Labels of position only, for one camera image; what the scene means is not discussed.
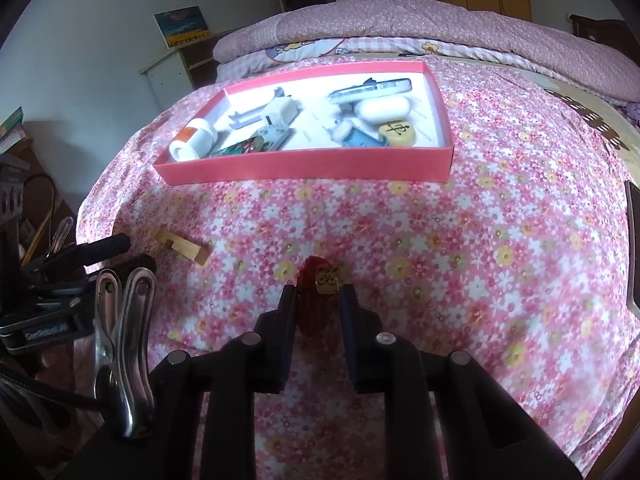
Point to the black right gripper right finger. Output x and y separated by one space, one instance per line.
445 417

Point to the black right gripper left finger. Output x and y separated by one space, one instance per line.
216 391

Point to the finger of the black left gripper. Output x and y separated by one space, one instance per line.
72 257
90 279

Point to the wooden puzzle block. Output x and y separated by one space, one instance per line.
164 239

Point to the red strawberry charm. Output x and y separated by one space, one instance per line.
318 283

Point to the blue correction tape dispenser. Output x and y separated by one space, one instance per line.
370 89

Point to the silver metal clamp right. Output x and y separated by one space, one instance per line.
122 318

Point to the white orange tape roll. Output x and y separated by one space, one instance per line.
194 141

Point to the pink floral bed sheet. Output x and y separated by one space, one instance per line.
520 258

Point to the white bedside shelf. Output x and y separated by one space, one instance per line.
182 70

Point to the grey power adapter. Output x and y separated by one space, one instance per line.
274 137

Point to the white usb charger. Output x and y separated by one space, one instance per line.
280 111

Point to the blue yellow picture book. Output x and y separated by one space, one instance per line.
182 26

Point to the black smartphone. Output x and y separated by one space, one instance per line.
632 197

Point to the pink shallow cardboard box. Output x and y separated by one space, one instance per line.
311 153

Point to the yellow chess piece disc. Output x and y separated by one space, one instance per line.
399 134

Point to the white oval case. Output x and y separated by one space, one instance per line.
385 109

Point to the purple quilted duvet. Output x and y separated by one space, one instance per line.
595 66

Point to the dark wooden headboard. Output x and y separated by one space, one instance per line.
613 33

